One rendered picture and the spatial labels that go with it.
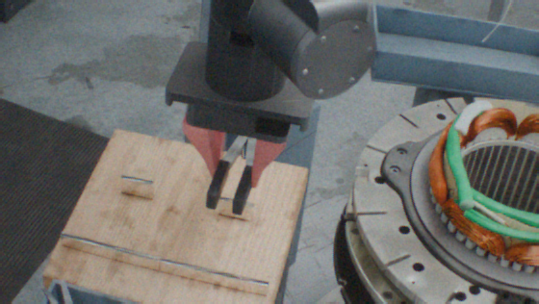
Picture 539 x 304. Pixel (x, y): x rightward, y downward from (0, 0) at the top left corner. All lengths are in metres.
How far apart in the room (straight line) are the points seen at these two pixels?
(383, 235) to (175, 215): 0.18
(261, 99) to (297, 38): 0.11
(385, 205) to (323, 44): 0.28
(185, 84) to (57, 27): 2.38
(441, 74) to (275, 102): 0.44
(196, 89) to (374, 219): 0.21
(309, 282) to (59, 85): 1.73
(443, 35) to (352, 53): 0.60
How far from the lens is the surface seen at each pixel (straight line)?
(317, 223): 1.17
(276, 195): 0.78
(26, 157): 2.43
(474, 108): 0.78
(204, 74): 0.62
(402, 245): 0.72
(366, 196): 0.75
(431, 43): 1.10
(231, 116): 0.60
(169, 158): 0.81
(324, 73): 0.51
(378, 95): 2.73
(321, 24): 0.48
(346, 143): 2.53
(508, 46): 1.13
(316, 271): 1.11
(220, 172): 0.66
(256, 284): 0.69
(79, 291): 0.70
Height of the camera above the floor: 1.60
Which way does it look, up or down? 41 degrees down
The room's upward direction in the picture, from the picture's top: 7 degrees clockwise
